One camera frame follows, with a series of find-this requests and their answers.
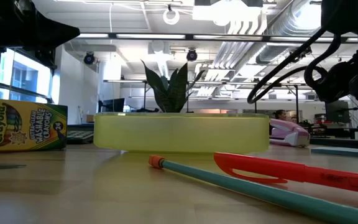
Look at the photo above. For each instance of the pink and white stapler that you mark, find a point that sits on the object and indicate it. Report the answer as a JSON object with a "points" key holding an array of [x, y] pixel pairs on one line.
{"points": [[291, 135]]}

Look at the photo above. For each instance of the green snake plant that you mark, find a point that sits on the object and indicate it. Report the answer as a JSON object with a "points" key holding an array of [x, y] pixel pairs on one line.
{"points": [[174, 93]]}

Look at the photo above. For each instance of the teal pencil with orange eraser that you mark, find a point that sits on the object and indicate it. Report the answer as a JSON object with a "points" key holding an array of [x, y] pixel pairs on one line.
{"points": [[259, 190]]}

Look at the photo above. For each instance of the translucent yellow-green pencil case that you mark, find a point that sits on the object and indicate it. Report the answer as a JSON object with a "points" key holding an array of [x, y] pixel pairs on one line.
{"points": [[182, 133]]}

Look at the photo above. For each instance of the black computer keyboard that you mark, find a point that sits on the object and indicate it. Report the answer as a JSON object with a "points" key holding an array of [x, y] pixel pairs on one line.
{"points": [[81, 137]]}

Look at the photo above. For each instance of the teal notepad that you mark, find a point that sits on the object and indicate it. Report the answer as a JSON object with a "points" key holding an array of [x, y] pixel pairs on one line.
{"points": [[343, 152]]}

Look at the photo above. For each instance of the silver ventilation duct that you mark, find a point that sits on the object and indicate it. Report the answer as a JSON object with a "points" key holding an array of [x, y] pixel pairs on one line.
{"points": [[278, 53]]}

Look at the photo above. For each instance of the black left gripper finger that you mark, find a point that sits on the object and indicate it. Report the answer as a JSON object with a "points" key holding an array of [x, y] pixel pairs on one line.
{"points": [[57, 29]]}

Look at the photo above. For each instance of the red ballpoint pen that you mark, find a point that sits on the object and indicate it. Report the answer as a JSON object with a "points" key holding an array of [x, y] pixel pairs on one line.
{"points": [[291, 171]]}

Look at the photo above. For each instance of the white ceiling light panel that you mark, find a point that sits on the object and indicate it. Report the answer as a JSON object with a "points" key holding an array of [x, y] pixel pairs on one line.
{"points": [[228, 14]]}

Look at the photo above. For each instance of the large black computer monitor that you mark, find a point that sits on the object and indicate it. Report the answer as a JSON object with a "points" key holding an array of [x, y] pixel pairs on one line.
{"points": [[337, 111]]}

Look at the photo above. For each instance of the yellow Crayola crayon box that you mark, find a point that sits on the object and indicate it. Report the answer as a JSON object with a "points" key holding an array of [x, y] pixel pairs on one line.
{"points": [[26, 124]]}

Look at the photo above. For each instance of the small black computer monitor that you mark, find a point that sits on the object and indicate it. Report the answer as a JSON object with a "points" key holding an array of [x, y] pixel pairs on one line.
{"points": [[113, 105]]}

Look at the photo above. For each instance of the person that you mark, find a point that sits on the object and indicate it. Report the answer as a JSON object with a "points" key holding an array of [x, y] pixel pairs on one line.
{"points": [[280, 115]]}

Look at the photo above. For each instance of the black ceiling spotlight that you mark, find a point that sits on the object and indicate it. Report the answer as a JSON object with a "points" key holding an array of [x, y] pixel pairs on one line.
{"points": [[191, 55], [89, 58]]}

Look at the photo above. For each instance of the black ceiling light rail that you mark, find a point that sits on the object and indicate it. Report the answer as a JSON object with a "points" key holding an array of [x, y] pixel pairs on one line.
{"points": [[190, 36]]}

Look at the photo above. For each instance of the black table frame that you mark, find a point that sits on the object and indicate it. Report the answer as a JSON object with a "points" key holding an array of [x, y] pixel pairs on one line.
{"points": [[343, 142]]}

